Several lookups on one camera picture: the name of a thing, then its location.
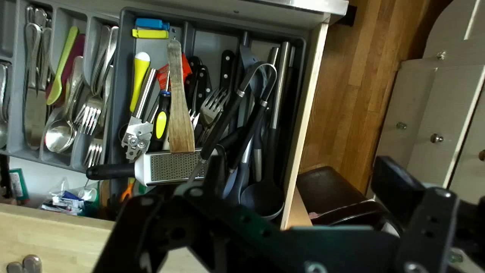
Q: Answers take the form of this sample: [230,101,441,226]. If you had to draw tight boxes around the lime green plastic spoon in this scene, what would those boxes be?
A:
[45,26,79,107]

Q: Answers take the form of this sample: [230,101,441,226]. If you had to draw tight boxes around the black ladle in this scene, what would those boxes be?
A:
[241,129,282,220]

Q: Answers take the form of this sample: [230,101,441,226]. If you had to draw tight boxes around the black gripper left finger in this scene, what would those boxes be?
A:
[92,195,212,273]

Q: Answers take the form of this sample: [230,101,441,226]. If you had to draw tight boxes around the grey cutlery tray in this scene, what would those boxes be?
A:
[0,0,123,172]

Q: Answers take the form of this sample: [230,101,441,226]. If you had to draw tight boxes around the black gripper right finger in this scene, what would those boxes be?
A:
[396,189,459,273]

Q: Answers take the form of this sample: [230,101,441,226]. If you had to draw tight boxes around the metal box grater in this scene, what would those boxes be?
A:
[86,152,199,186]

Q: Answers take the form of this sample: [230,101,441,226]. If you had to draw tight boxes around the blue yellow clips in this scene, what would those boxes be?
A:
[130,17,170,40]

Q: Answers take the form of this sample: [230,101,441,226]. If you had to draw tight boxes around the yellow handled can opener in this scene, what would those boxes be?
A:
[121,52,150,160]

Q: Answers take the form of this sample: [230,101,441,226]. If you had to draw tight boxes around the silver fork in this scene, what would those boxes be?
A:
[76,26,120,135]

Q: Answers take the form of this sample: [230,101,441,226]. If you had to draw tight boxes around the dark grey utensil tray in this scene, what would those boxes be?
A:
[108,14,299,220]

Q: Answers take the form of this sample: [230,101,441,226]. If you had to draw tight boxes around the wooden drawer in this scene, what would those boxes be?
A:
[0,0,350,233]

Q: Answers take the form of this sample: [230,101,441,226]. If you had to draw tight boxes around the silver serving spoon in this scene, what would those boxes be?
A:
[44,57,83,154]

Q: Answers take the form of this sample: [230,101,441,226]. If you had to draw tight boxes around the wooden spatula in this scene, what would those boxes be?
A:
[167,40,195,154]

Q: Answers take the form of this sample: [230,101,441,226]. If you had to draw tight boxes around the black yellow handled screwdriver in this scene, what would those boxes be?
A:
[153,91,170,152]

